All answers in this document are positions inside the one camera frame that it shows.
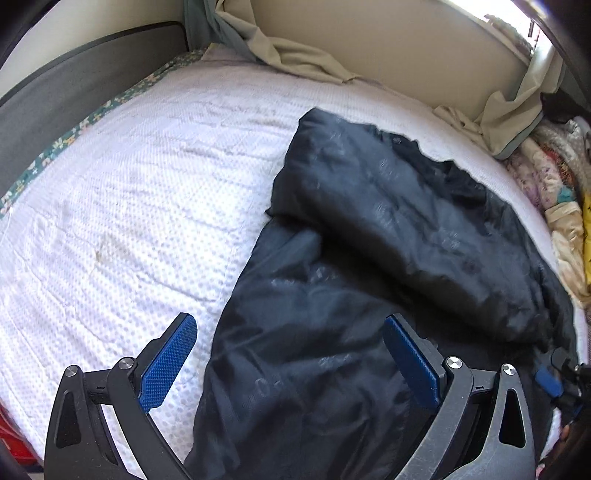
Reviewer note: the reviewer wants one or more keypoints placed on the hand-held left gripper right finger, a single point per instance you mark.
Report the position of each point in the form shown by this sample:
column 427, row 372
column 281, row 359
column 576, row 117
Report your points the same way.
column 411, row 362

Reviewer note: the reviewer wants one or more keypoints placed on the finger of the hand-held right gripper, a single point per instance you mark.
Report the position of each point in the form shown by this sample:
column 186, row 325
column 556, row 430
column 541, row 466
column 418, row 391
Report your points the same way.
column 549, row 382

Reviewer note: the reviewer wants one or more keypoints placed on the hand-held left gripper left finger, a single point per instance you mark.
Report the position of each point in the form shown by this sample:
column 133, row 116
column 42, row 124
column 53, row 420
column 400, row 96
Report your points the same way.
column 168, row 360

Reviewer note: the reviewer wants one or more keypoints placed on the floral bedsheet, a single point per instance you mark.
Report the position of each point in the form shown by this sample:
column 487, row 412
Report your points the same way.
column 99, row 115

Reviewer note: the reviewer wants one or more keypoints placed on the dark grey headboard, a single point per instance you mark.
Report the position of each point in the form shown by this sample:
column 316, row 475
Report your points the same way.
column 69, row 78

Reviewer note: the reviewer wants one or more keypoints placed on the window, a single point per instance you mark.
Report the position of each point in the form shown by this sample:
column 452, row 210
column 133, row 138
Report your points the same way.
column 480, row 7

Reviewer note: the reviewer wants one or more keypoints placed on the red object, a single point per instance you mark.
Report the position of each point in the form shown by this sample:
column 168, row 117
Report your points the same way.
column 14, row 434

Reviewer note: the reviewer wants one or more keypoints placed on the bed with white mattress cover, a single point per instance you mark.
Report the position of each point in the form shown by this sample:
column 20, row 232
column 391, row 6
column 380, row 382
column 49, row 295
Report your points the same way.
column 138, row 184

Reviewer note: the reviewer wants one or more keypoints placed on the black jacket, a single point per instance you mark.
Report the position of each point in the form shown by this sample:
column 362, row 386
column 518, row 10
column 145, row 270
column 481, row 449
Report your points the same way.
column 346, row 230

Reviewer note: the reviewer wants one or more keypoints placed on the pile of pastel quilts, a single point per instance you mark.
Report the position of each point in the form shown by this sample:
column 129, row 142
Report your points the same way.
column 549, row 184

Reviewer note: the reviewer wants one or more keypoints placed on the beige curtain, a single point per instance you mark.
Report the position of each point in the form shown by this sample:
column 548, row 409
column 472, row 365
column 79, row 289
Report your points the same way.
column 512, row 110
column 295, row 50

